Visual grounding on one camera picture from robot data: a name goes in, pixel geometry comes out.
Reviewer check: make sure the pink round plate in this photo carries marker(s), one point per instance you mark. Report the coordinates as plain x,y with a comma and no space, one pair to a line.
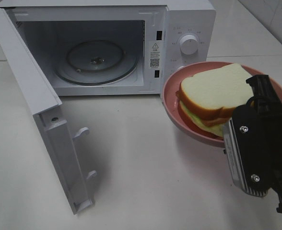
170,101

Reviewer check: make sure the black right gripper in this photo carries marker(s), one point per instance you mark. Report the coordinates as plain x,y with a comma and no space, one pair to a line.
265,100

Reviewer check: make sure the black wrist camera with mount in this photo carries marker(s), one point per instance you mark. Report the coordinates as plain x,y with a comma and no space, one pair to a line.
247,151

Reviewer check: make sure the glass microwave turntable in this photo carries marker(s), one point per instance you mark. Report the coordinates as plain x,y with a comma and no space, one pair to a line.
96,62

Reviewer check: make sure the white microwave oven body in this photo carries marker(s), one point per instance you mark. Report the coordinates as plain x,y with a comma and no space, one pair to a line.
154,27

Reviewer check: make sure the upper white microwave knob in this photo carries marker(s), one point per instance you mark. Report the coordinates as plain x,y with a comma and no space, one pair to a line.
189,44

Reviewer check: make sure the white microwave door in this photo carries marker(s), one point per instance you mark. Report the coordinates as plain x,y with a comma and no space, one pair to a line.
44,105

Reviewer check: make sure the toast sandwich with filling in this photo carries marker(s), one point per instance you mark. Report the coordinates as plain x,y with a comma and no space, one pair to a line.
208,99

